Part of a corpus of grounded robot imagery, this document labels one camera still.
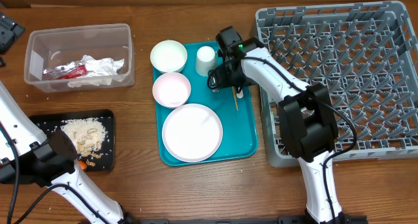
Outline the white round plate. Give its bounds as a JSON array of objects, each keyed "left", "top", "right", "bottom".
[{"left": 162, "top": 103, "right": 223, "bottom": 163}]

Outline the grey dishwasher rack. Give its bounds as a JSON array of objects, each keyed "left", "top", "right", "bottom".
[{"left": 254, "top": 1, "right": 417, "bottom": 161}]

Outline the white bowl with rice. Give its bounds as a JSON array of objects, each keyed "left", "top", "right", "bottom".
[{"left": 150, "top": 40, "right": 188, "bottom": 74}]

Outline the white paper cup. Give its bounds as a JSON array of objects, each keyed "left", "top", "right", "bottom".
[{"left": 195, "top": 46, "right": 216, "bottom": 76}]

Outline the wooden chopstick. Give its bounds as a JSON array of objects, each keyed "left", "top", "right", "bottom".
[{"left": 231, "top": 86, "right": 239, "bottom": 111}]

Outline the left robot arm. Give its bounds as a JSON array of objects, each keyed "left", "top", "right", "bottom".
[{"left": 1, "top": 86, "right": 135, "bottom": 224}]

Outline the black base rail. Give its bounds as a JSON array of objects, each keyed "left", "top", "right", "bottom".
[{"left": 137, "top": 214, "right": 368, "bottom": 224}]

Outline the white bowl with peanuts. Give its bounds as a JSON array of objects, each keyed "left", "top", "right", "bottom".
[{"left": 152, "top": 72, "right": 191, "bottom": 108}]

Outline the red snack wrapper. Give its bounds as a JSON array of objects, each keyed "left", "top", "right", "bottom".
[{"left": 42, "top": 61, "right": 88, "bottom": 80}]

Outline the white tissue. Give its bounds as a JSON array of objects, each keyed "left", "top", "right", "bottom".
[{"left": 67, "top": 55, "right": 125, "bottom": 88}]

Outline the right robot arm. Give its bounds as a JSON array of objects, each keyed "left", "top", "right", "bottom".
[{"left": 207, "top": 26, "right": 346, "bottom": 223}]

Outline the clear plastic storage bin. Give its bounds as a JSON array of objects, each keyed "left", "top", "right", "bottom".
[{"left": 24, "top": 24, "right": 135, "bottom": 93}]

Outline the white plastic fork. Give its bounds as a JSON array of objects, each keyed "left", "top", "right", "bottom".
[{"left": 236, "top": 90, "right": 244, "bottom": 99}]

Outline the teal serving tray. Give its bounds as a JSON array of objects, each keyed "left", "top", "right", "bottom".
[{"left": 152, "top": 40, "right": 259, "bottom": 167}]

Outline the rice and peanut pile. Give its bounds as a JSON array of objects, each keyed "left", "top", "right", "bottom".
[{"left": 45, "top": 118, "right": 108, "bottom": 168}]

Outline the black plastic tray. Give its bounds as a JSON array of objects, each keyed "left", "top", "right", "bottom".
[{"left": 29, "top": 109, "right": 116, "bottom": 172}]

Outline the orange carrot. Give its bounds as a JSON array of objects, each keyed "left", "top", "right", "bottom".
[{"left": 78, "top": 161, "right": 87, "bottom": 170}]

